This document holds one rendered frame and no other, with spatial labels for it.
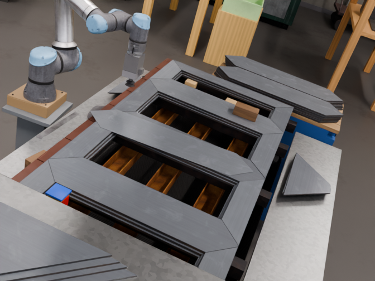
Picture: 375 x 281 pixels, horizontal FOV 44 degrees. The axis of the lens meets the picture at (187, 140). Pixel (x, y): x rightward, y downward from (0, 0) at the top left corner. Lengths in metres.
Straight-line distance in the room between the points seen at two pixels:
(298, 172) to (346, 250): 1.15
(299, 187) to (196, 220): 0.63
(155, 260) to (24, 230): 0.32
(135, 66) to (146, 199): 0.63
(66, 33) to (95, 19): 0.39
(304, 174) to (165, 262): 1.16
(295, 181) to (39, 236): 1.28
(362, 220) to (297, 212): 1.61
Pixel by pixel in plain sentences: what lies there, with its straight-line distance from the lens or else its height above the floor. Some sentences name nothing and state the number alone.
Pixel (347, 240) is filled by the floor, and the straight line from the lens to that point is 3.34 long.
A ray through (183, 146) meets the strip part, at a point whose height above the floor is 0.84.
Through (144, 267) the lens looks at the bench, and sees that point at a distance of 1.16.
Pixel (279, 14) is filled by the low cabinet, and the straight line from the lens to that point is 6.96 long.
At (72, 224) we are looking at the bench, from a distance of 1.22.
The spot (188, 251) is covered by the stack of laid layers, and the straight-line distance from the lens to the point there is 1.55.
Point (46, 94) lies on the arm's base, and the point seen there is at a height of 0.78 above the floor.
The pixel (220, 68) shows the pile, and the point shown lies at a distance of 2.79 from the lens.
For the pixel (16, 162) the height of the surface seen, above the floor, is 0.68.
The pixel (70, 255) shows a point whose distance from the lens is 1.12.
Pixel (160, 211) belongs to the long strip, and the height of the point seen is 0.84.
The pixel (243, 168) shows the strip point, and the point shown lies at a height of 0.84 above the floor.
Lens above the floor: 1.91
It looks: 32 degrees down
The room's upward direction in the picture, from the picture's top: 17 degrees clockwise
